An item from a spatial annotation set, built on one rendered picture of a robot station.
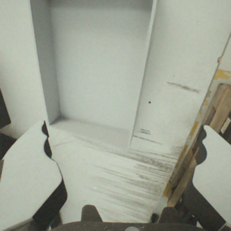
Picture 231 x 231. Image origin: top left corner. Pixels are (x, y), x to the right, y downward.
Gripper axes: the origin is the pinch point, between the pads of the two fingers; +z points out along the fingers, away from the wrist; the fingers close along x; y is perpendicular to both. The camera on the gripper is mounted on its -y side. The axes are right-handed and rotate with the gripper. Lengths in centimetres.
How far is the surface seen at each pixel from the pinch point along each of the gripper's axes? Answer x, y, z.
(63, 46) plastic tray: -11.6, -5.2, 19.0
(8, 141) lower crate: -40, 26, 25
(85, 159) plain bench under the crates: -9.9, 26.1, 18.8
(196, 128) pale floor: 59, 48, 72
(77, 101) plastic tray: -9.9, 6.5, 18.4
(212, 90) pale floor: 61, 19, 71
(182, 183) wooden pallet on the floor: 56, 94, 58
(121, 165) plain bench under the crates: 1.2, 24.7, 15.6
